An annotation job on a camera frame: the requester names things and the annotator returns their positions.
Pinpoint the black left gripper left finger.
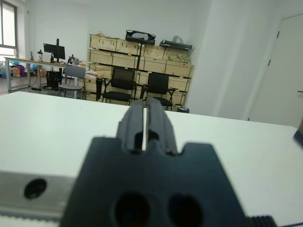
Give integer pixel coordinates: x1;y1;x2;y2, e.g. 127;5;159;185
116;100;144;154

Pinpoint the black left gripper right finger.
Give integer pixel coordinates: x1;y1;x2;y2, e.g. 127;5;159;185
145;96;178;157

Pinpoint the black mesh office chair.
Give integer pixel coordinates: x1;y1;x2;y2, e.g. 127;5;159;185
141;72;177;111
101;67;138;106

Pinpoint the pale wooden crate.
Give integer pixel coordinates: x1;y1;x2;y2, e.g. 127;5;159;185
143;44;167;60
111;52;140;70
164;48;193;65
165;61;195;79
142;57;168;74
116;38;143;56
89;33;118;52
167;76;191;93
88;63;113;79
87;49;113;65

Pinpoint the grey office chair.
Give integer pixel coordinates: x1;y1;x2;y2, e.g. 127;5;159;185
57;65;87;99

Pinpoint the flat black tray case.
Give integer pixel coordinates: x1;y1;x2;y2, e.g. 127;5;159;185
159;38;194;51

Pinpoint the black carry case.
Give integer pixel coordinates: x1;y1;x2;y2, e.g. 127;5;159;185
125;29;157;46

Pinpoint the black computer tower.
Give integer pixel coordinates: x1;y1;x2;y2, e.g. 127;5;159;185
46;70;63;88

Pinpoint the black computer monitor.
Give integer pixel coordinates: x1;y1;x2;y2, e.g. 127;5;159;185
43;38;66;63

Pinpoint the colourful bag pile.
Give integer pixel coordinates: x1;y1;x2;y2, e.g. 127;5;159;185
0;60;27;79

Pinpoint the long white office desk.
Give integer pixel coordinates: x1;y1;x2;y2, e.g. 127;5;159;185
4;56;68;92

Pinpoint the white door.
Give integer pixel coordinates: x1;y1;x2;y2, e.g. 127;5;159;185
248;13;303;130

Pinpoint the window with dark frame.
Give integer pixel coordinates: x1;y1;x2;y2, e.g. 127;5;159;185
0;0;18;58

